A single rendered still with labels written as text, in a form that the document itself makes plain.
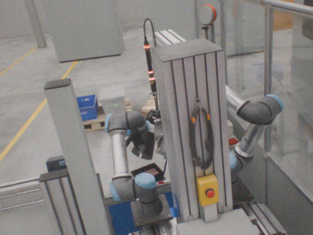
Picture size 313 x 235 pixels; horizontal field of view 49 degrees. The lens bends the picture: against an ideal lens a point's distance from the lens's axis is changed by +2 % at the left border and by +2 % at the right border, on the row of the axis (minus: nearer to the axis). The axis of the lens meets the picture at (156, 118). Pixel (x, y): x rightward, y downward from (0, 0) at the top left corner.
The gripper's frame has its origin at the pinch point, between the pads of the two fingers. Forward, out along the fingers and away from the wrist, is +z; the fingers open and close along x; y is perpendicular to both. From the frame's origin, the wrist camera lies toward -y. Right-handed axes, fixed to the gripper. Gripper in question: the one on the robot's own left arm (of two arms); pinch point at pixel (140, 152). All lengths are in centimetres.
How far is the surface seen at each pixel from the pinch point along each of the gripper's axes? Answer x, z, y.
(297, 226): -78, 56, 76
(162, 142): 1.3, 1.2, 19.1
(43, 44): 1005, 23, -245
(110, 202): -28.1, 10.2, -33.9
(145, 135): 11.2, -6.0, 9.0
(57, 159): -29, -42, -46
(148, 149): 3.1, 1.8, 6.6
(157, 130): -7.8, -15.3, 20.7
